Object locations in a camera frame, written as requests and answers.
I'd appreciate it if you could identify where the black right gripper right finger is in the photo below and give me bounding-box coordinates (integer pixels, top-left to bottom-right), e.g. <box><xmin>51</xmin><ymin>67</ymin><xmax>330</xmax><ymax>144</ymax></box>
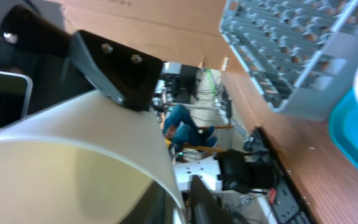
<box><xmin>190</xmin><ymin>175</ymin><xmax>232</xmax><ymax>224</ymax></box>

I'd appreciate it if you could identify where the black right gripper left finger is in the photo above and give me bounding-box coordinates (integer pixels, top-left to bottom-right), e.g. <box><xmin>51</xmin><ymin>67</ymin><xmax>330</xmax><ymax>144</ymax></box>
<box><xmin>0</xmin><ymin>4</ymin><xmax>163</xmax><ymax>111</ymax></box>

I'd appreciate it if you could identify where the grey bowl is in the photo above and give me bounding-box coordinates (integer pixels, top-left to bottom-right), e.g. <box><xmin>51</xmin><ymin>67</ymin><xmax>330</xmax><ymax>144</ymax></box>
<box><xmin>0</xmin><ymin>91</ymin><xmax>186</xmax><ymax>223</ymax></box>

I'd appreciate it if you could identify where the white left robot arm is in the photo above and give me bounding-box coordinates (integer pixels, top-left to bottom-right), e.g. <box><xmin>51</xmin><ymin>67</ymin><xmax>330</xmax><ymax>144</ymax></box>
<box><xmin>173</xmin><ymin>149</ymin><xmax>278</xmax><ymax>194</ymax></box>

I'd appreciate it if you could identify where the person in blue clothes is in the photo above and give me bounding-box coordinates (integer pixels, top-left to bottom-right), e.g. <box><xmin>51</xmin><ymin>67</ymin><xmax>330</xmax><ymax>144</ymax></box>
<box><xmin>163</xmin><ymin>105</ymin><xmax>218</xmax><ymax>153</ymax></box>

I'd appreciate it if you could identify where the teal plastic tray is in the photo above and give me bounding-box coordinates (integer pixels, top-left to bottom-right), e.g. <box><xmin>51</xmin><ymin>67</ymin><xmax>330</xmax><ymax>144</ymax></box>
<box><xmin>329</xmin><ymin>89</ymin><xmax>358</xmax><ymax>169</ymax></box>

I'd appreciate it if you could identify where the grey plastic dish rack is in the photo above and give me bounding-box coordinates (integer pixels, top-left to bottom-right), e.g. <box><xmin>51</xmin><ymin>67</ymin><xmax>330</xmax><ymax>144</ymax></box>
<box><xmin>219</xmin><ymin>0</ymin><xmax>358</xmax><ymax>121</ymax></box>

